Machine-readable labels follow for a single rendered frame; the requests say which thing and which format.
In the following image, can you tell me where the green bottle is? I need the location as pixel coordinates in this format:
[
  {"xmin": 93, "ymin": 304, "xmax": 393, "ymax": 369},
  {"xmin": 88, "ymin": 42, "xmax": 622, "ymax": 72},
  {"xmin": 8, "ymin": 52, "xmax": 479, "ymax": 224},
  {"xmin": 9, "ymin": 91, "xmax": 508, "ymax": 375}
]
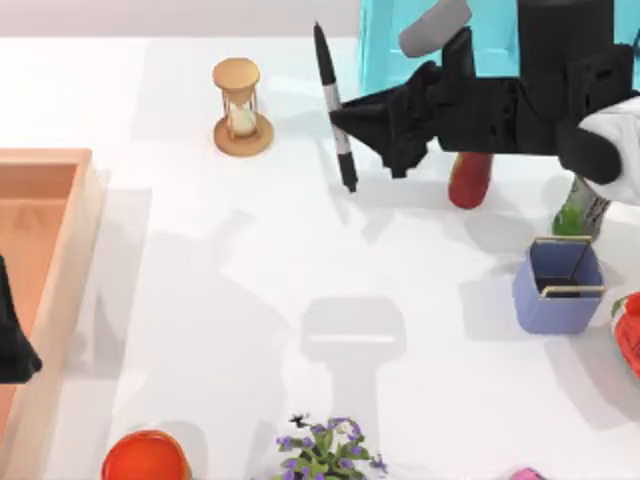
[{"xmin": 551, "ymin": 173, "xmax": 610, "ymax": 240}]

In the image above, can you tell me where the red and white package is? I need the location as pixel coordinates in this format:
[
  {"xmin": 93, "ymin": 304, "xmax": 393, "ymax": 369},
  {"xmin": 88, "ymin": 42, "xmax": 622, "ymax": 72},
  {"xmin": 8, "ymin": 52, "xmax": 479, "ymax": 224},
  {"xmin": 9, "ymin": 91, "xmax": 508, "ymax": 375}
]
[{"xmin": 610, "ymin": 291, "xmax": 640, "ymax": 379}]

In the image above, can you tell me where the purple flower plant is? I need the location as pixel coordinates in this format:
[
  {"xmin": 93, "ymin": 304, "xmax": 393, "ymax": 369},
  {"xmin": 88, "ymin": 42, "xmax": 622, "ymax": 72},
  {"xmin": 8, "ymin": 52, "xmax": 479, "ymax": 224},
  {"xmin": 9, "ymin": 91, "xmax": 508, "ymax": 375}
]
[{"xmin": 275, "ymin": 411, "xmax": 390, "ymax": 480}]

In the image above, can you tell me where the blue square basket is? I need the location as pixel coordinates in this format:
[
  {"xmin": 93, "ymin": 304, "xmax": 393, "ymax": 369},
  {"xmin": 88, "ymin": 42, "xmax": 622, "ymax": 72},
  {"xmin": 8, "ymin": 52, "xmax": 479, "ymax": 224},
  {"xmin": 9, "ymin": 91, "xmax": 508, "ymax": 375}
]
[{"xmin": 511, "ymin": 235, "xmax": 609, "ymax": 335}]

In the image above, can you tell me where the red bottle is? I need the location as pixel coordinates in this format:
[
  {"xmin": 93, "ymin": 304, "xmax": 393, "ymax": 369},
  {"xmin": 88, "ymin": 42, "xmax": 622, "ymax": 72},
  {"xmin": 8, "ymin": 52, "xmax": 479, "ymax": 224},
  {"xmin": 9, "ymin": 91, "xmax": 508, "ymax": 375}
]
[{"xmin": 447, "ymin": 151, "xmax": 494, "ymax": 210}]

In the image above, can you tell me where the salmon-coloured shallow box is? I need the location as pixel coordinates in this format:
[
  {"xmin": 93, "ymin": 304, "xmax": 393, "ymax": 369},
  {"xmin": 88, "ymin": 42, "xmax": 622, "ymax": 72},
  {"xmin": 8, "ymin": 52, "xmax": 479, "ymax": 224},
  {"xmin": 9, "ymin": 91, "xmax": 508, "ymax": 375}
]
[{"xmin": 0, "ymin": 148, "xmax": 105, "ymax": 480}]

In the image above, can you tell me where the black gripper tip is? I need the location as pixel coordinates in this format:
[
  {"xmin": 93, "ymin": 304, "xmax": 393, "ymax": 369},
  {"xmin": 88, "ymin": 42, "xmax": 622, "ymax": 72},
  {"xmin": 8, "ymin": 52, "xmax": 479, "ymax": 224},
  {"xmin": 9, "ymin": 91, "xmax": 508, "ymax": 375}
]
[{"xmin": 0, "ymin": 254, "xmax": 43, "ymax": 385}]

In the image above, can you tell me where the wooden hourglass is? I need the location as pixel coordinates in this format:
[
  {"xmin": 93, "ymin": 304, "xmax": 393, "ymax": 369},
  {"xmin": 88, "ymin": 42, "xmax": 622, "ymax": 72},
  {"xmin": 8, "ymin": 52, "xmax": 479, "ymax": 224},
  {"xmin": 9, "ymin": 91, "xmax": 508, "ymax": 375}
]
[{"xmin": 211, "ymin": 57, "xmax": 275, "ymax": 158}]

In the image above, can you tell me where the pale grey rounded box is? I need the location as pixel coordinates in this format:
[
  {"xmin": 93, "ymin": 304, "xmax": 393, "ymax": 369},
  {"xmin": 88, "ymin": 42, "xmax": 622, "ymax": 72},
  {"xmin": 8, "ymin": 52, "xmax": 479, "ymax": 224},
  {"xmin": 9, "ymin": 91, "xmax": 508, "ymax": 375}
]
[{"xmin": 398, "ymin": 0, "xmax": 472, "ymax": 59}]

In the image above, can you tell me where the black and grey marker pen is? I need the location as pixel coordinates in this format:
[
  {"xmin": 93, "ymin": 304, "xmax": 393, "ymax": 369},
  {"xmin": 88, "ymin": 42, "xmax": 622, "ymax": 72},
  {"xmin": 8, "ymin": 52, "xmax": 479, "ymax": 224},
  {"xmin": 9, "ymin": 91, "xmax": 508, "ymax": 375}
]
[{"xmin": 312, "ymin": 20, "xmax": 359, "ymax": 194}]

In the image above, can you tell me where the red cup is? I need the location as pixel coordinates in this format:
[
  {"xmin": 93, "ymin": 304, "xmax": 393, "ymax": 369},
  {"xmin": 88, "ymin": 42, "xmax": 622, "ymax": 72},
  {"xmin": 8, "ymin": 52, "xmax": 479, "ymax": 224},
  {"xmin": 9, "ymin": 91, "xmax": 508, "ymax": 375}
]
[{"xmin": 101, "ymin": 429, "xmax": 192, "ymax": 480}]

